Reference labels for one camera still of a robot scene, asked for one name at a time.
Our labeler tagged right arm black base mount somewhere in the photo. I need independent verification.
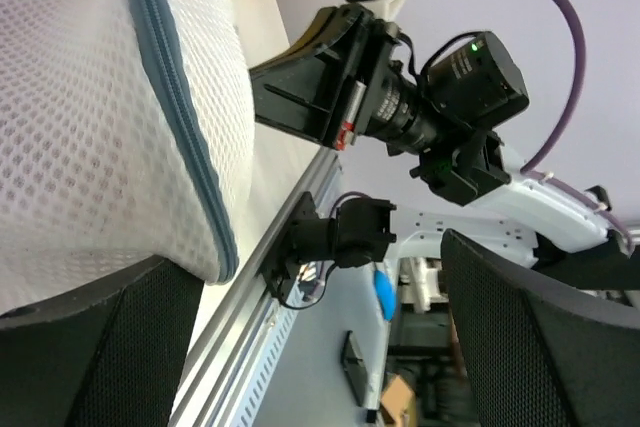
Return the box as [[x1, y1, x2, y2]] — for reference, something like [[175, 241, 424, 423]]
[[260, 191, 397, 308]]

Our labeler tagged aluminium rail frame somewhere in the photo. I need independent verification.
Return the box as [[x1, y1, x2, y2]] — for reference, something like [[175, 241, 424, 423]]
[[169, 149, 338, 426]]

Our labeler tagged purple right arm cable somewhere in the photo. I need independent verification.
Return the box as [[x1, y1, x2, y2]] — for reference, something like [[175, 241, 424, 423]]
[[439, 0, 636, 248]]

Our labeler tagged white mesh laundry bag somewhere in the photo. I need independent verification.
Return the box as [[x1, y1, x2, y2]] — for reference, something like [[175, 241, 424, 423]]
[[1, 0, 255, 283]]

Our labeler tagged white slotted cable duct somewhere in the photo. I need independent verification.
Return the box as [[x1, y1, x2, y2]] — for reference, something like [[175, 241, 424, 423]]
[[206, 294, 298, 427]]

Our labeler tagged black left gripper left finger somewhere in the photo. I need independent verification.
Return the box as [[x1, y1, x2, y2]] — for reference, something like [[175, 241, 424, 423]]
[[1, 256, 204, 426]]

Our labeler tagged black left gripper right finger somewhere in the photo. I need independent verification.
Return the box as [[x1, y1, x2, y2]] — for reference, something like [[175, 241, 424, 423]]
[[441, 229, 639, 426]]

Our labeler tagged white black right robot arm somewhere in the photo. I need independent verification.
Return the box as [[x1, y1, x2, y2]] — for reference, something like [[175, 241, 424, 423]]
[[250, 4, 639, 290]]

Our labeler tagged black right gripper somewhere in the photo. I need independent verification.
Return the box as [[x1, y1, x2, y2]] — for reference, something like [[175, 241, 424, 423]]
[[248, 4, 530, 156]]

